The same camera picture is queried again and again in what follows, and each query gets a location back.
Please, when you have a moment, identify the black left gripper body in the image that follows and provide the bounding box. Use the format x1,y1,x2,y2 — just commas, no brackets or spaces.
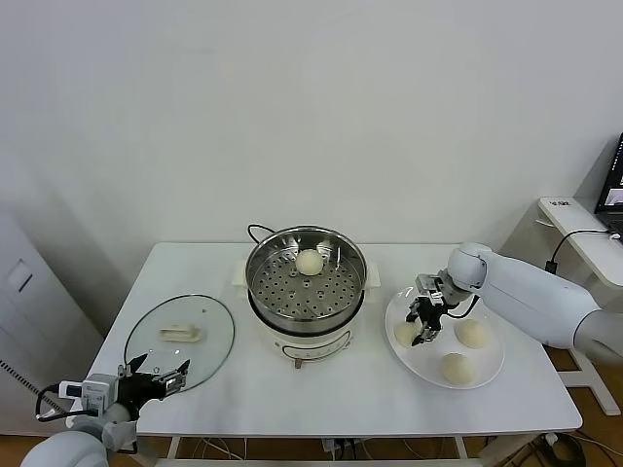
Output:
116,372,169,408

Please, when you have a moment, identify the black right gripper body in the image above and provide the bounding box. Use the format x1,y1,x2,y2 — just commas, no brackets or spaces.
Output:
415,295,447,329

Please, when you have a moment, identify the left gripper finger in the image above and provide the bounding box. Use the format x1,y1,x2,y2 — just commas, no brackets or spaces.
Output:
155,359,191,393
124,353,150,378

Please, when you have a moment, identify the white steamed baozi bun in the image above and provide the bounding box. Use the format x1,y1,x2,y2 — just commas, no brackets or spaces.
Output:
440,352,479,388
394,321,421,347
455,318,490,350
296,248,324,277

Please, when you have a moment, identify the round glass pot lid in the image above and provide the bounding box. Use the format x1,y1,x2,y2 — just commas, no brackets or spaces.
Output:
124,293,237,393

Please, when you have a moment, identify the stainless steel steamer basket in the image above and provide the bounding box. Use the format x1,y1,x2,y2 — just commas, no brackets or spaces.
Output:
244,224,369,330

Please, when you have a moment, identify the white round plate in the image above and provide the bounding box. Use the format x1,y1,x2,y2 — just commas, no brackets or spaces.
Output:
385,283,506,390

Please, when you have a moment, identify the cream electric cooker base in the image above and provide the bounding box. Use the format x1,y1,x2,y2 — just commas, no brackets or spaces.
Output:
231,260,384,371

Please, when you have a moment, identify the grey metal cabinet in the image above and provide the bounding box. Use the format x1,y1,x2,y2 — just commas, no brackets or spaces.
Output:
0,201,106,437

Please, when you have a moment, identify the white power strip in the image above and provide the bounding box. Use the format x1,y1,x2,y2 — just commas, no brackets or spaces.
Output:
320,437,364,451

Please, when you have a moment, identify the black laptop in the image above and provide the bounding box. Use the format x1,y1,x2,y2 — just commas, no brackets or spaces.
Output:
594,131,623,234

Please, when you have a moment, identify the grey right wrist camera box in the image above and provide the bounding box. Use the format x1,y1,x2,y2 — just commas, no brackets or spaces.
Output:
415,273,447,299

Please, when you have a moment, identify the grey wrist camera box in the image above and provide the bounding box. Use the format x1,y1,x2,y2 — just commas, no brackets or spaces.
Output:
57,373,121,414
415,273,447,299

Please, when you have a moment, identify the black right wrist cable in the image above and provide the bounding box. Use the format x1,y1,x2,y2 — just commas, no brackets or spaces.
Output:
445,294,481,320

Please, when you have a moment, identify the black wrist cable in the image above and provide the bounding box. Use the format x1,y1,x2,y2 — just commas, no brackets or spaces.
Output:
33,383,79,422
445,294,481,320

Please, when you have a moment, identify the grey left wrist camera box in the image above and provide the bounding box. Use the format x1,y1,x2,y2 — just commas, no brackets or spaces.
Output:
57,373,121,414

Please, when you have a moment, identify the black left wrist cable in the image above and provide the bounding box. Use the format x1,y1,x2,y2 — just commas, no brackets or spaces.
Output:
33,383,79,422

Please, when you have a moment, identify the white metal table frame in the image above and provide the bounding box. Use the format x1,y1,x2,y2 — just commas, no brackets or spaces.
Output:
109,432,541,467

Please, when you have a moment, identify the black cooker power cord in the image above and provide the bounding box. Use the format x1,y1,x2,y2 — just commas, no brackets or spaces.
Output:
246,223,276,244

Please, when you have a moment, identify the black coiled floor cable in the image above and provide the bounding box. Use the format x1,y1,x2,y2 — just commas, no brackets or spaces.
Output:
539,430,588,467

